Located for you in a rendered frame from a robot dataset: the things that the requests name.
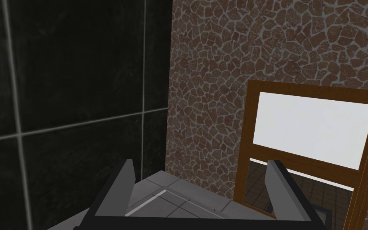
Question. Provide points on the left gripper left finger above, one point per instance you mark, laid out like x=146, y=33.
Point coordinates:
x=117, y=193

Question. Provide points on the brown wooden framed window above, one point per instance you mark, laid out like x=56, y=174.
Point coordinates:
x=311, y=131

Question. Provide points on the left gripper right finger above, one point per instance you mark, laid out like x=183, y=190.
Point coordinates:
x=285, y=195

